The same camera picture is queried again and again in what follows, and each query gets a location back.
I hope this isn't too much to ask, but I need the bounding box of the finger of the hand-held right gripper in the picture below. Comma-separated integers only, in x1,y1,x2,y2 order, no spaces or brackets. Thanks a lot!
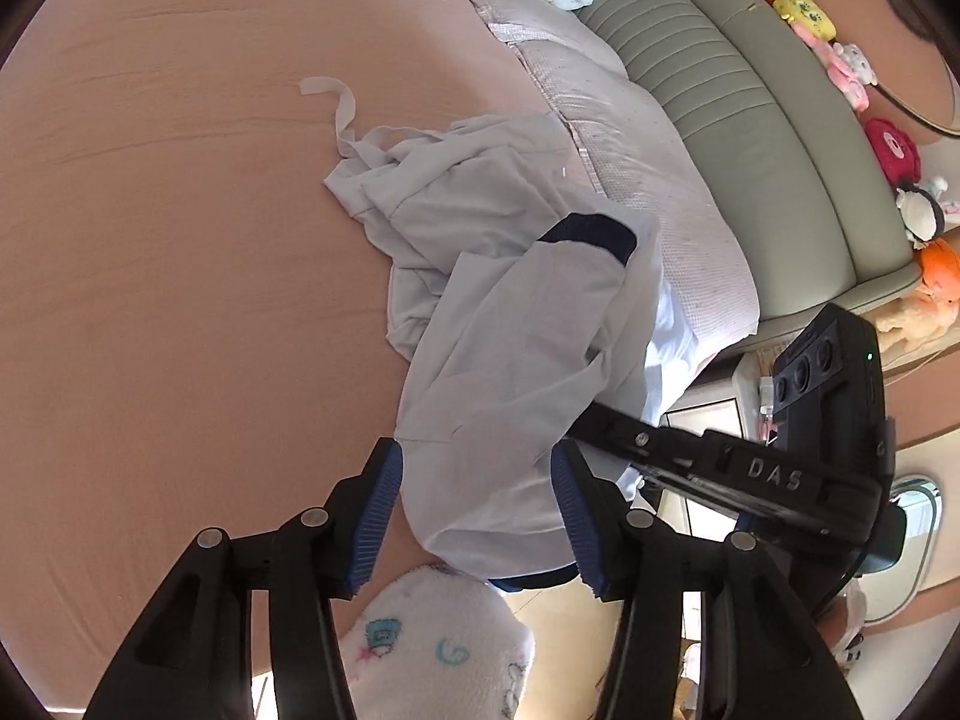
566,401,713,488

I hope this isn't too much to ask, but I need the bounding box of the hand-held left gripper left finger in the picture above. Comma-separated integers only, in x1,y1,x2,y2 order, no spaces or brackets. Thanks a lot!
82,436,406,720

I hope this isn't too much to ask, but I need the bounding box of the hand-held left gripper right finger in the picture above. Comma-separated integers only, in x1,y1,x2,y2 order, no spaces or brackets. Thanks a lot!
550,439,852,720

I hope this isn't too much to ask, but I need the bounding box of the light grey navy-trimmed shirt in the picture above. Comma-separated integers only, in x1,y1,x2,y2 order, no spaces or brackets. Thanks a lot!
300,75,665,593

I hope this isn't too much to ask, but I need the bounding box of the white navy-trimmed shirt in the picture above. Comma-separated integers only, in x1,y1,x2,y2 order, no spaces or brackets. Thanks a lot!
637,285,751,428

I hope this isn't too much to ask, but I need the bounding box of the cream plush toy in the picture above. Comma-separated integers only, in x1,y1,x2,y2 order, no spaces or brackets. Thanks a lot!
874,292,960,353

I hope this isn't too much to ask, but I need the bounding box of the round orange plush toy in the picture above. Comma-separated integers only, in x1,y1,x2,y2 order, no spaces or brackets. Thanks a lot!
915,240,960,301

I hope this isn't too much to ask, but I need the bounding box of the black and white plush toy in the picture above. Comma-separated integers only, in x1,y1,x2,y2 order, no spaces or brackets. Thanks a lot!
894,176,960,248

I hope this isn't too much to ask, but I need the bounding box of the red plush toy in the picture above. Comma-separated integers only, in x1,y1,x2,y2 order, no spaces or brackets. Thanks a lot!
861,116,922,185

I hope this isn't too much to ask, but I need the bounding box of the pink and white plush toy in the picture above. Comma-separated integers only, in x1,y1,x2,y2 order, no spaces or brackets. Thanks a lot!
810,37,878,113

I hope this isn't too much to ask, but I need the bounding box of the pink round bed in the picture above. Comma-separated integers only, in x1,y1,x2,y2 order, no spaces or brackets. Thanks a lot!
0,0,571,713

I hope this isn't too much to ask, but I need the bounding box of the grey-green padded headboard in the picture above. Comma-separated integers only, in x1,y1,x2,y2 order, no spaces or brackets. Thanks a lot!
502,0,931,331

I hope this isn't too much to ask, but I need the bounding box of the yellow plush toy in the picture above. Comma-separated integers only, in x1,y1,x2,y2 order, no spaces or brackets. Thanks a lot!
772,0,837,42

